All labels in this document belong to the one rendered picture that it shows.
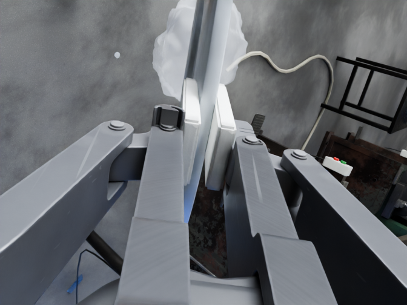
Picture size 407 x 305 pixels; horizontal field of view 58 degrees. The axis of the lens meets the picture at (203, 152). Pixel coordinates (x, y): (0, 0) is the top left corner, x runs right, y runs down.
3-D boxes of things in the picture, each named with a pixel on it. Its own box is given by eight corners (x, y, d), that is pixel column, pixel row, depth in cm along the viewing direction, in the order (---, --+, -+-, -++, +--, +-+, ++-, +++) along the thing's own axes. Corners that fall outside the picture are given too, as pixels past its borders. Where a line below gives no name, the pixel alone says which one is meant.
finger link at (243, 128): (236, 163, 13) (315, 176, 14) (226, 117, 18) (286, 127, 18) (227, 198, 14) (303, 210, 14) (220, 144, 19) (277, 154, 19)
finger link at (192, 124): (189, 187, 16) (171, 184, 16) (188, 127, 22) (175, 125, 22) (201, 122, 14) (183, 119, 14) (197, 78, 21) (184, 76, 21)
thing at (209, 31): (247, -260, 22) (260, -256, 22) (189, 33, 49) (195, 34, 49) (192, 215, 13) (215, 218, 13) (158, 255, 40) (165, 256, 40)
